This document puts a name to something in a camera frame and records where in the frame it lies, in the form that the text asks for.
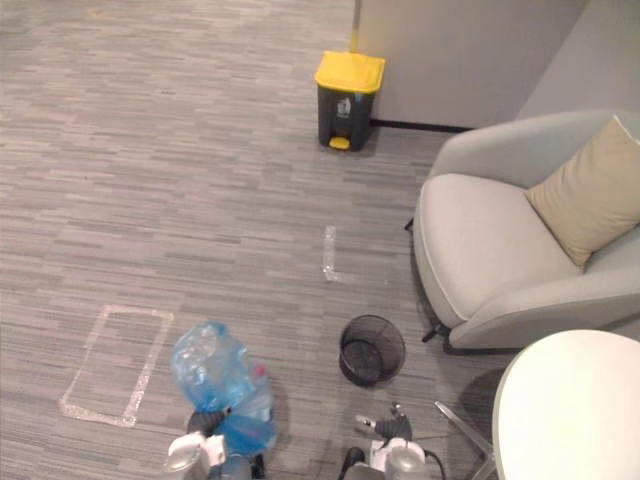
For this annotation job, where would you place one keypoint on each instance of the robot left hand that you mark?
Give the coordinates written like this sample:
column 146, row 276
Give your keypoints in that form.
column 206, row 423

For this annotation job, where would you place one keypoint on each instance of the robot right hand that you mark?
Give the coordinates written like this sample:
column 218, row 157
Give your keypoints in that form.
column 391, row 425

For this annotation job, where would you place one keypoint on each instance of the blue plastic rubbish bag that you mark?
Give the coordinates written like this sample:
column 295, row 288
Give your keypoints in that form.
column 215, row 370

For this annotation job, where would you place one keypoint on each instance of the black mesh waste bin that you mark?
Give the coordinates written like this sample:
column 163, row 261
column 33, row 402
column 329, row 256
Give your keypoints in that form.
column 371, row 350

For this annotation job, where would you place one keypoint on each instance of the white round tea table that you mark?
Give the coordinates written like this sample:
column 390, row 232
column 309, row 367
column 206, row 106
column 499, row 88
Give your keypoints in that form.
column 570, row 410

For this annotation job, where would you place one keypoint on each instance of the grey pedal bin yellow lid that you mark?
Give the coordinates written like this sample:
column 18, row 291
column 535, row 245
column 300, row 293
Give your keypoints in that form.
column 347, row 100

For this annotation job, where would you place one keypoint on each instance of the light grey armchair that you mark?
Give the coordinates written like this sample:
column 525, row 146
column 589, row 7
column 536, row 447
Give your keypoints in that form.
column 500, row 250

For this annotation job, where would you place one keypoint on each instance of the beige cushion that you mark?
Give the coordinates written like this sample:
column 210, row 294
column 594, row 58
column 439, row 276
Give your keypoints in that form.
column 590, row 195

